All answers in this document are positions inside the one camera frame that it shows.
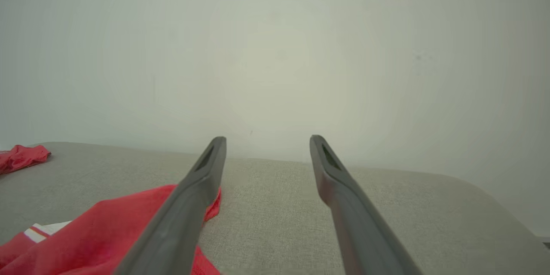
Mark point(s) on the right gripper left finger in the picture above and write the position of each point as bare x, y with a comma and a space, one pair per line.
184, 215

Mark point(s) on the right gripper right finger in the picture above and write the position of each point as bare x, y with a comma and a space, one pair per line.
356, 223

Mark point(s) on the red jersey striped trim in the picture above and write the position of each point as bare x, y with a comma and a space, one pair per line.
107, 232

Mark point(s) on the red shorts white hem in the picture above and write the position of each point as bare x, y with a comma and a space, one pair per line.
23, 157

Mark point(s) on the dark skirting board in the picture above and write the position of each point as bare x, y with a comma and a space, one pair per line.
546, 242

